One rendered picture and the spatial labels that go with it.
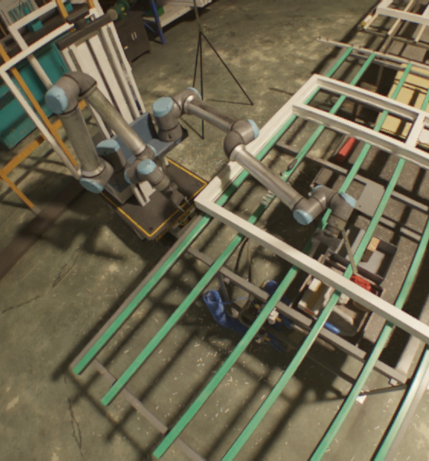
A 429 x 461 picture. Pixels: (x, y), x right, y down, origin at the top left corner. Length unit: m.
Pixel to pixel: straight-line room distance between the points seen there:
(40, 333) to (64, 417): 0.76
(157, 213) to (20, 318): 1.63
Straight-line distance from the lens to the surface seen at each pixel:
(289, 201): 1.52
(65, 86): 1.51
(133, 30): 5.40
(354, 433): 2.38
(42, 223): 3.50
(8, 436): 3.04
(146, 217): 2.55
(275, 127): 2.17
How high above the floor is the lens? 2.29
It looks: 55 degrees down
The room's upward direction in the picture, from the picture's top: 18 degrees counter-clockwise
